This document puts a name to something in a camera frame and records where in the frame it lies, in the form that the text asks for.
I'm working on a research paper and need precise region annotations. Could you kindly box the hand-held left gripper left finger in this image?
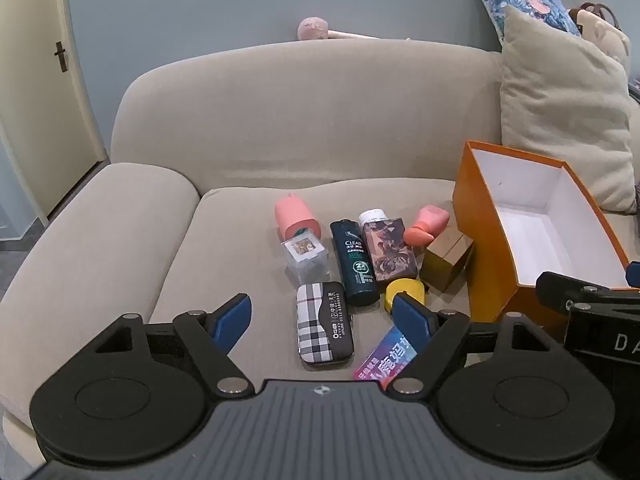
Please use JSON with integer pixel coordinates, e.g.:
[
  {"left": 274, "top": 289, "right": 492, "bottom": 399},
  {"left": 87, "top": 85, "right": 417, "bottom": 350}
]
[{"left": 95, "top": 292, "right": 252, "bottom": 400}]

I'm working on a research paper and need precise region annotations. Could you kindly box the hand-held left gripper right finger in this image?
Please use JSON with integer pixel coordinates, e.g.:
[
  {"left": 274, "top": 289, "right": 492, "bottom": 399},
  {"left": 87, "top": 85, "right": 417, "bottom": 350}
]
[{"left": 391, "top": 292, "right": 551, "bottom": 396}]

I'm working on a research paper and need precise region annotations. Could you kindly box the small brown cardboard box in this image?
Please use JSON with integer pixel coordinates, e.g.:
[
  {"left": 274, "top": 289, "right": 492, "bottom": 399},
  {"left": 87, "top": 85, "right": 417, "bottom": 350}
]
[{"left": 419, "top": 230, "right": 475, "bottom": 292}]

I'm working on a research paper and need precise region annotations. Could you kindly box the plaid glasses case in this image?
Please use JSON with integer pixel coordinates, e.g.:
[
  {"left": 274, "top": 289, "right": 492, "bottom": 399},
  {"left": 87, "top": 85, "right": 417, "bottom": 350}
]
[{"left": 295, "top": 281, "right": 356, "bottom": 365}]

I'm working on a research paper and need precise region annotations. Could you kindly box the orange cardboard box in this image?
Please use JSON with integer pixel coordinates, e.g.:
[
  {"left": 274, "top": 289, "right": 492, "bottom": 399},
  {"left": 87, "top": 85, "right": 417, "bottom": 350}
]
[{"left": 452, "top": 141, "right": 640, "bottom": 324}]

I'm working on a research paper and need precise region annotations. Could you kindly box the clear plastic box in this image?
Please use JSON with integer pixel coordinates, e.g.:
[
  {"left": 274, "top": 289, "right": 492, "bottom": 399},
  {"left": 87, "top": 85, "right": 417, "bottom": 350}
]
[{"left": 280, "top": 230, "right": 331, "bottom": 286}]

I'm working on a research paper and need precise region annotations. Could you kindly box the pink cup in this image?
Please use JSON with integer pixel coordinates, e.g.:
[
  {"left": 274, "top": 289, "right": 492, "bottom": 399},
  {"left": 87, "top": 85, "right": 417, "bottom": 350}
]
[{"left": 274, "top": 196, "right": 321, "bottom": 241}]

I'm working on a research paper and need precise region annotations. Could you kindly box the yellow tape measure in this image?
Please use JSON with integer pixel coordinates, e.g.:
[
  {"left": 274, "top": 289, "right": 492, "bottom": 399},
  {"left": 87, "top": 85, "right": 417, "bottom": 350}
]
[{"left": 384, "top": 278, "right": 427, "bottom": 314}]

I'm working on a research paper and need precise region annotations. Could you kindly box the colourful card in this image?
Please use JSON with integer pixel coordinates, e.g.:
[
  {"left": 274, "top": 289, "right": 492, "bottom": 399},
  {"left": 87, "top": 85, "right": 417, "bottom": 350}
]
[{"left": 352, "top": 324, "right": 419, "bottom": 386}]

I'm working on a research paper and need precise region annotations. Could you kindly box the dark printed box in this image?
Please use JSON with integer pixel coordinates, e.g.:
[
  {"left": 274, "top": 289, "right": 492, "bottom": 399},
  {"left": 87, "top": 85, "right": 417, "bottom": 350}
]
[{"left": 361, "top": 217, "right": 420, "bottom": 281}]

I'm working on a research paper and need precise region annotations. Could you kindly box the dark green shampoo bottle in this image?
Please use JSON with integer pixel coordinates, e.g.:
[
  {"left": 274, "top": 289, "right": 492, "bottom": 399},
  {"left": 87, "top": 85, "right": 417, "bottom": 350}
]
[{"left": 329, "top": 219, "right": 379, "bottom": 307}]

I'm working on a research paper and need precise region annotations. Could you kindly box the pink carrot toy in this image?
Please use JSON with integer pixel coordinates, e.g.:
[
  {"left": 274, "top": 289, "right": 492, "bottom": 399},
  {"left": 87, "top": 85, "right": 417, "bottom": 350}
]
[{"left": 403, "top": 204, "right": 452, "bottom": 247}]

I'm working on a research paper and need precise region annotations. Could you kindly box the beige pillow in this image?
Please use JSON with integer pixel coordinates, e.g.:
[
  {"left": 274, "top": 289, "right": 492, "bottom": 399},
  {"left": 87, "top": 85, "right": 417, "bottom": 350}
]
[{"left": 500, "top": 5, "right": 639, "bottom": 213}]

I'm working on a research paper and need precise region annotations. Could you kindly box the beige fabric sofa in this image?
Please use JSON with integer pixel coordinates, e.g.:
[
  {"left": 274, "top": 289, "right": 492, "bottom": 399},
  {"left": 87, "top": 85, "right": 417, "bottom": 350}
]
[{"left": 0, "top": 37, "right": 640, "bottom": 467}]

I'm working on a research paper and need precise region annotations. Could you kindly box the beige tote bag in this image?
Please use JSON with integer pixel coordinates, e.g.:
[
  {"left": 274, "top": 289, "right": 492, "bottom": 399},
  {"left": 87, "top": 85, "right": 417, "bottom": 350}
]
[{"left": 570, "top": 2, "right": 633, "bottom": 77}]

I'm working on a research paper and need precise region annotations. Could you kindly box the cream door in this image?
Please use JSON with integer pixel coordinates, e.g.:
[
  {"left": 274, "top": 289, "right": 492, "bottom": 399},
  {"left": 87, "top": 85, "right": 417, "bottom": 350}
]
[{"left": 0, "top": 0, "right": 109, "bottom": 222}]

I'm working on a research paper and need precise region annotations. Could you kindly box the pink massage hammer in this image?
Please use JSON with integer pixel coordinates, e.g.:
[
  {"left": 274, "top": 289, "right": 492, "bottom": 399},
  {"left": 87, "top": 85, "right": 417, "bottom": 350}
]
[{"left": 297, "top": 17, "right": 382, "bottom": 42}]

